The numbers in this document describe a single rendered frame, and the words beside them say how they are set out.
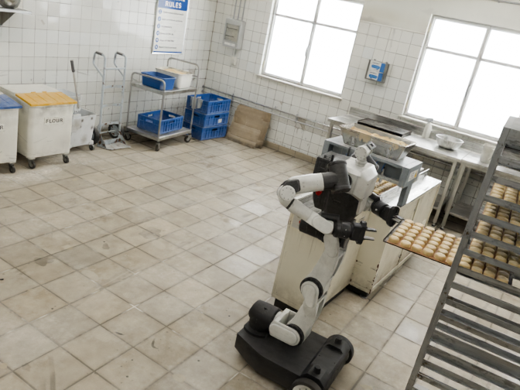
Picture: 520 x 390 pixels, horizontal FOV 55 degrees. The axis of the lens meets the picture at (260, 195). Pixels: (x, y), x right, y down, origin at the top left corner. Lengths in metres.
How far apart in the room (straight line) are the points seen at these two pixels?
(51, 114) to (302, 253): 3.28
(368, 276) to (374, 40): 3.84
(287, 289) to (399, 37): 4.25
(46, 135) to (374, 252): 3.60
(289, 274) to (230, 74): 5.07
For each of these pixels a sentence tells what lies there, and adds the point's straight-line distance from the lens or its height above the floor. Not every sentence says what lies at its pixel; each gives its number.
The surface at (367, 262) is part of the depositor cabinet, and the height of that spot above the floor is 0.34.
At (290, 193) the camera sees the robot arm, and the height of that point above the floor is 1.28.
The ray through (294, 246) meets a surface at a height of 0.55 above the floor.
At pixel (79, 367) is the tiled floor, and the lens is 3.19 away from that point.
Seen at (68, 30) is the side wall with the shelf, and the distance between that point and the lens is 6.54.
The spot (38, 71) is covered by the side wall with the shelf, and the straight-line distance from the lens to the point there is 6.39.
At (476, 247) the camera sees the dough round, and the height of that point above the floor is 1.24.
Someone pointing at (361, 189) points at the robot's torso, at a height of 1.32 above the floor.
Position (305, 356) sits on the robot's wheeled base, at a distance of 3.24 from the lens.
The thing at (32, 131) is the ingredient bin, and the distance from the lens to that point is 5.72.
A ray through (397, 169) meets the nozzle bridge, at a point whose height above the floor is 1.12.
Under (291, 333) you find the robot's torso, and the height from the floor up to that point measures 0.31.
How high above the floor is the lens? 2.11
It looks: 21 degrees down
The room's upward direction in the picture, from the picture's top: 12 degrees clockwise
